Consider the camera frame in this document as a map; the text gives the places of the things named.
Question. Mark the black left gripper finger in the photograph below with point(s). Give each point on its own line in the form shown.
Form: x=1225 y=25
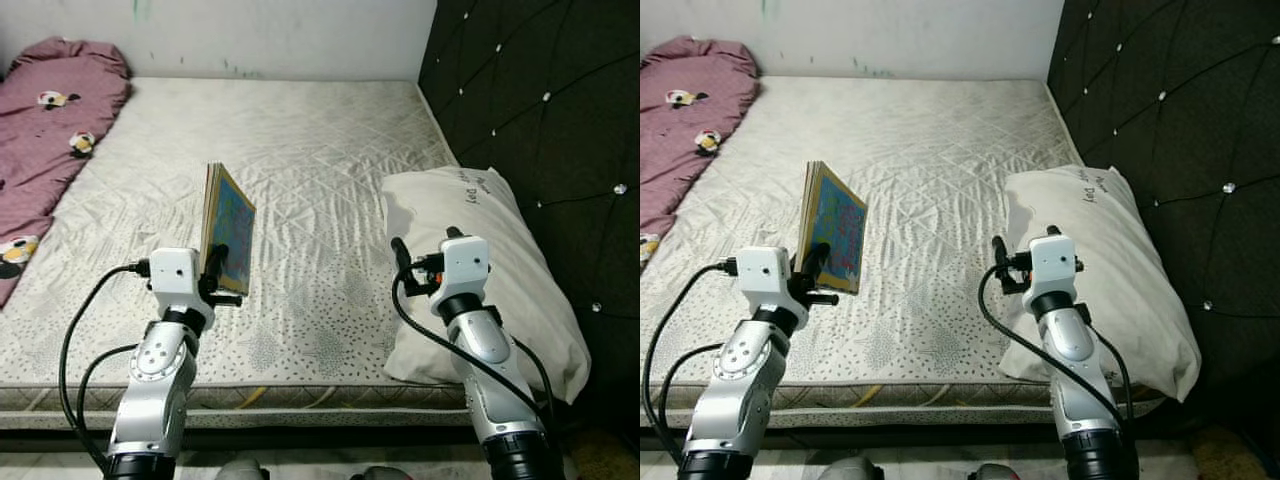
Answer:
x=815 y=265
x=217 y=265

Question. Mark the colourful children's book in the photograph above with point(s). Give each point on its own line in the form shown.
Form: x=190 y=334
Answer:
x=838 y=215
x=235 y=215

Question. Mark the white printed pillow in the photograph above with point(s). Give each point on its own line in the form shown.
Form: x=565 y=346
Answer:
x=520 y=300
x=1130 y=300

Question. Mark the pink cartoon print blanket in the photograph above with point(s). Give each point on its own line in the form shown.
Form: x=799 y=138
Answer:
x=680 y=150
x=50 y=140

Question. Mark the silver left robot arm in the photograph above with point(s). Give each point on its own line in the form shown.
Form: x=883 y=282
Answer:
x=740 y=380
x=155 y=380

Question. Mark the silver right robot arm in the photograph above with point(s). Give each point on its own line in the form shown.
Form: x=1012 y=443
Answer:
x=490 y=350
x=1070 y=345

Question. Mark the grey patterned mattress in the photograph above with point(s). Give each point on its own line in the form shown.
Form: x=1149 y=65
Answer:
x=920 y=130
x=300 y=150

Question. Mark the dark tufted headboard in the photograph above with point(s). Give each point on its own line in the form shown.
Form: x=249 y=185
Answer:
x=1180 y=100
x=540 y=100

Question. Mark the silver right robot leg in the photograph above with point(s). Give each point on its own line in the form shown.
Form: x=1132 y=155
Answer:
x=380 y=474
x=992 y=472

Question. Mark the brown floor mat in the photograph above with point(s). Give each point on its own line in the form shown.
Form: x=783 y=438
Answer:
x=1235 y=460
x=605 y=460

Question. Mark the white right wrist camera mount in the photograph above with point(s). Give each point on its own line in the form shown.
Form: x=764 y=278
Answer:
x=1053 y=262
x=465 y=265

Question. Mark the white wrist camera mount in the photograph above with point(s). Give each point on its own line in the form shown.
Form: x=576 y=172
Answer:
x=465 y=265
x=178 y=280
x=1053 y=262
x=768 y=280

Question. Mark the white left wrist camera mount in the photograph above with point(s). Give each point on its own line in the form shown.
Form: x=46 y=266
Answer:
x=768 y=280
x=178 y=280

